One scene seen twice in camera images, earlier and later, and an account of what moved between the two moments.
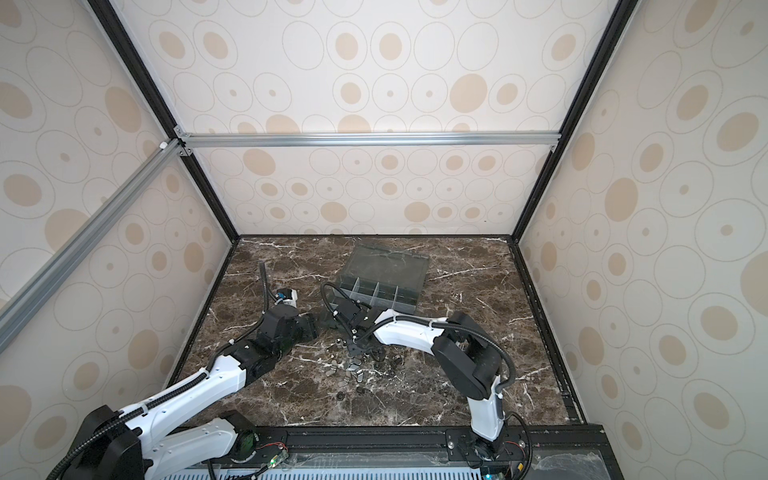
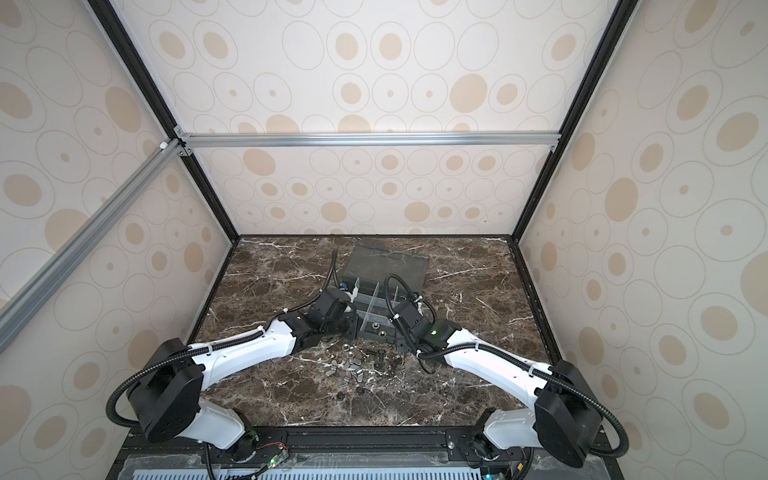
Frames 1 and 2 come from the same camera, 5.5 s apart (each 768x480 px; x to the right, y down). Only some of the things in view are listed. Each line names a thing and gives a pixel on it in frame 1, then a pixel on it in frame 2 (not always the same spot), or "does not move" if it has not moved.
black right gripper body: [352, 347] -> [403, 345]
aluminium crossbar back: [315, 140] does not move
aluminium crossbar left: [27, 300] does not move
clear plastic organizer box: [386, 278] does not move
